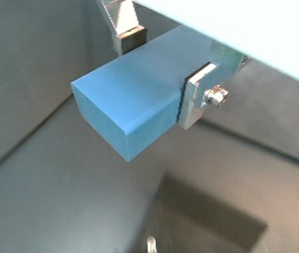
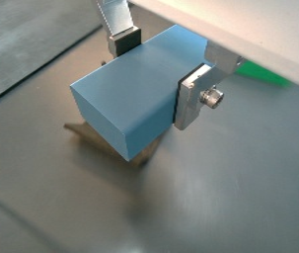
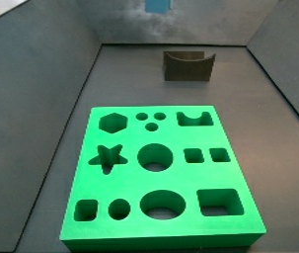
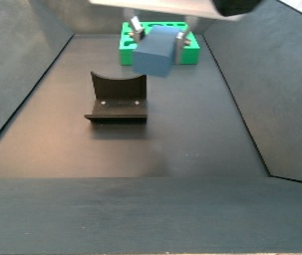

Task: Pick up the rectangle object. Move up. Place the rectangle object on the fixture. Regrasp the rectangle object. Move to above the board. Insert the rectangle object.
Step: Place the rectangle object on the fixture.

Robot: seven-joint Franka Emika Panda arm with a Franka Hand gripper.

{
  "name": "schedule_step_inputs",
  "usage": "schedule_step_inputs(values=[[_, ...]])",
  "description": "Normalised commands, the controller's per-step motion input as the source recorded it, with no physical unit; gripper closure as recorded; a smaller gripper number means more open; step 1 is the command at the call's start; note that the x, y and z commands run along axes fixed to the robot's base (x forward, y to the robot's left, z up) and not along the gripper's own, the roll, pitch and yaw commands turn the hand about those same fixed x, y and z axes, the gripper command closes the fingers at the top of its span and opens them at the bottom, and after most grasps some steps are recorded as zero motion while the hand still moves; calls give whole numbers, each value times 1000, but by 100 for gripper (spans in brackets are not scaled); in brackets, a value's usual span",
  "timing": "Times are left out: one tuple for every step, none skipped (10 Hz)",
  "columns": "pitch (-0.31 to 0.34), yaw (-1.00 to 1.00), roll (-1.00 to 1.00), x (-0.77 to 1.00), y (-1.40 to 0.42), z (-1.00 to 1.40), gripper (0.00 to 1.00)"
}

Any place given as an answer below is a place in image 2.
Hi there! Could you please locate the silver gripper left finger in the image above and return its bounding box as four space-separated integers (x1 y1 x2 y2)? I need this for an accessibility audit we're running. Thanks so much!
95 0 142 57

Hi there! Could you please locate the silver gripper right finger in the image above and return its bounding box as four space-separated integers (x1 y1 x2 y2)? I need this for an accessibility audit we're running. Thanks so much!
174 42 246 130

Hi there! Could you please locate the blue rectangular block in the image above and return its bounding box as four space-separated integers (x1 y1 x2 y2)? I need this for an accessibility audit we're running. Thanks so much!
69 24 214 162

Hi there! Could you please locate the green shape sorting board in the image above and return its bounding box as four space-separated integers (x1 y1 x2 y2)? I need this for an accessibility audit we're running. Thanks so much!
237 61 290 87

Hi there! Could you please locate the black curved fixture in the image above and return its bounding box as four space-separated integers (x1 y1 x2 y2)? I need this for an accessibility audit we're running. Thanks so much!
63 122 163 167

